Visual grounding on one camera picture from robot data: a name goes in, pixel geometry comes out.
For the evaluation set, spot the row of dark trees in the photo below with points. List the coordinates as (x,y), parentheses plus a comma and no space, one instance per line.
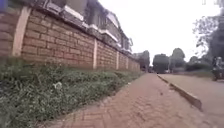
(161,63)

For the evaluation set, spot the red brick path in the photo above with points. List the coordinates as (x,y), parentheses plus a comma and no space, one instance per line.
(143,103)

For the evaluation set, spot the weedy grass verge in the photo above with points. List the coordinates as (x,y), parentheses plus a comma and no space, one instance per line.
(50,93)

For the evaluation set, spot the concrete kerb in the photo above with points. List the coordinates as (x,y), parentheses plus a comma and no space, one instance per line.
(190,97)

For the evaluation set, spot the dark vehicle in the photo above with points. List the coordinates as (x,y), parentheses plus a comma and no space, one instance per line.
(218,70)

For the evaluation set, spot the tall thin-leaved tree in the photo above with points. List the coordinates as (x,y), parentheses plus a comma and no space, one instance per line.
(215,36)

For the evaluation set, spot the multi-storey building behind wall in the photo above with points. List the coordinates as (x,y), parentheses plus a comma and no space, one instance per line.
(100,20)

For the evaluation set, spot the brown brick boundary wall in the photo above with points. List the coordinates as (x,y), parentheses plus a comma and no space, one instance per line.
(56,43)

